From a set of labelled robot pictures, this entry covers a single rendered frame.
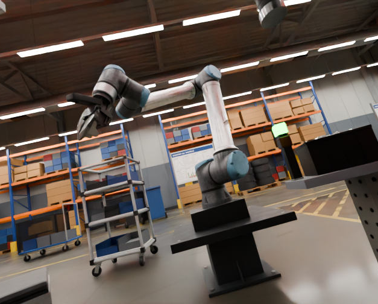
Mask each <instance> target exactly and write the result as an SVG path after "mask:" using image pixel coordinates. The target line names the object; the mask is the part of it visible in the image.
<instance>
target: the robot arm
mask: <svg viewBox="0 0 378 304"><path fill-rule="evenodd" d="M220 79H221V73H220V71H219V70H218V69H217V68H216V67H215V66H213V65H207V66H206V67H205V68H204V69H203V70H202V71H201V72H200V73H199V74H198V75H197V76H196V77H195V78H194V79H192V80H191V81H188V82H185V83H184V85H182V86H178V87H173V88H170V89H165V90H161V91H158V92H153V93H150V90H149V89H147V88H146V87H145V86H142V85H141V84H139V83H137V82H135V81H134V80H132V79H130V78H128V77H127V76H125V72H124V70H123V69H122V68H121V67H119V66H117V65H107V66H106V67H105V68H104V70H103V71H102V73H101V76H100V78H99V80H98V82H97V84H96V86H95V88H94V90H93V92H92V96H93V97H89V96H86V95H82V94H79V93H75V92H74V93H71V94H69V95H67V96H66V99H67V102H70V103H75V104H82V105H85V106H88V108H86V109H85V110H84V112H83V114H82V116H81V118H80V120H79V122H78V125H77V138H78V140H79V141H81V140H82V138H84V137H86V138H92V136H94V137H97V136H98V132H97V130H96V129H100V128H104V127H106V126H108V127H109V125H110V122H111V120H112V118H113V116H112V111H113V109H114V105H113V103H114V102H115V99H116V97H117V95H120V96H121V97H122V98H121V100H120V102H119V103H118V104H117V106H116V113H117V115H118V116H119V117H120V118H122V119H130V118H131V117H132V116H133V115H136V114H138V113H141V112H144V111H147V110H150V109H154V108H156V107H160V106H164V105H166V104H170V103H173V102H176V101H180V100H183V99H186V98H187V99H189V100H191V99H193V98H196V97H198V96H200V95H201V94H202V93H203V95H204V100H205V104H206V109H207V114H208V117H209V123H210V128H211V132H212V137H213V142H214V146H215V152H214V153H213V158H210V159H207V160H204V161H201V162H199V163H198V164H196V165H195V173H196V175H197V179H198V183H199V185H200V189H201V193H202V207H203V209H205V208H208V207H214V206H217V205H221V204H224V203H227V202H230V201H232V200H233V199H232V196H231V195H230V194H229V193H228V191H227V190H226V188H225V185H224V184H225V183H228V182H232V181H235V180H239V179H241V178H243V177H245V176H246V175H247V173H248V170H249V164H248V159H247V157H246V155H245V154H244V153H242V152H241V151H239V148H237V147H235V146H234V143H233V139H232V134H231V131H230V126H229V123H228V119H227V114H226V111H225V107H224V102H223V98H222V94H221V90H220V86H219V80H220ZM109 119H110V122H109ZM108 122H109V123H108Z"/></svg>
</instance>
